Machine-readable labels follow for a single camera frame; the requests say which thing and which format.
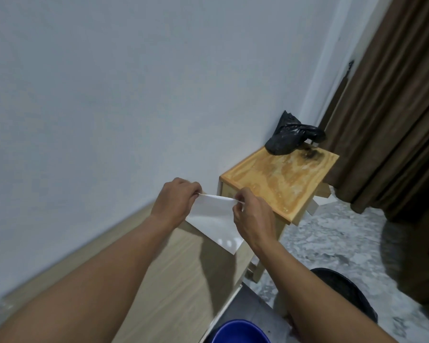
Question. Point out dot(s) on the person's left hand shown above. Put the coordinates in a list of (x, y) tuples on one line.
[(171, 203)]

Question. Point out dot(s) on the person's right hand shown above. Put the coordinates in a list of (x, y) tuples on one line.
[(255, 221)]

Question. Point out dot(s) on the person's right thumb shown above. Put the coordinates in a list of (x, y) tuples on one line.
[(245, 195)]

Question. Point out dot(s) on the person's left fingers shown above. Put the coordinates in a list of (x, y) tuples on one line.
[(195, 192)]

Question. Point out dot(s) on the white paper sheet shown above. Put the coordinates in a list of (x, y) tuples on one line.
[(216, 219)]

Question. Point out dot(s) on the person's right forearm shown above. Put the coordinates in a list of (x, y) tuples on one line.
[(307, 292)]

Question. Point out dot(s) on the person's left forearm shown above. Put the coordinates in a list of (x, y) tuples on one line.
[(78, 282)]

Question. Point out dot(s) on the small wooden stool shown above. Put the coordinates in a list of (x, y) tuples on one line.
[(279, 182)]

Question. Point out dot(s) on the black plastic bag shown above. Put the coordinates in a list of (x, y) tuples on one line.
[(289, 135)]

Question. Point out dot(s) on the blue plastic bucket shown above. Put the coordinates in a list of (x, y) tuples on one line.
[(239, 334)]

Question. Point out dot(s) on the black round bin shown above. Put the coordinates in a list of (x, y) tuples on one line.
[(346, 292)]

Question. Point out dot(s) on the brown curtain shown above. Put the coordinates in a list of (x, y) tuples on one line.
[(389, 110)]

